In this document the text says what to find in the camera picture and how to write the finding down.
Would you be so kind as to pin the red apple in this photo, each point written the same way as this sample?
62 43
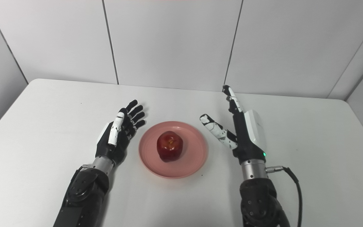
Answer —
169 146

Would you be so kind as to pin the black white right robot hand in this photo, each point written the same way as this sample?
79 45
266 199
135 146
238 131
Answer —
247 138

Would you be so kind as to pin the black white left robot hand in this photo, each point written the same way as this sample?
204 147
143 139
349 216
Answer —
120 142

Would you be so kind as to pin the pink plate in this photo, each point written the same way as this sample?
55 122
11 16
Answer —
194 151

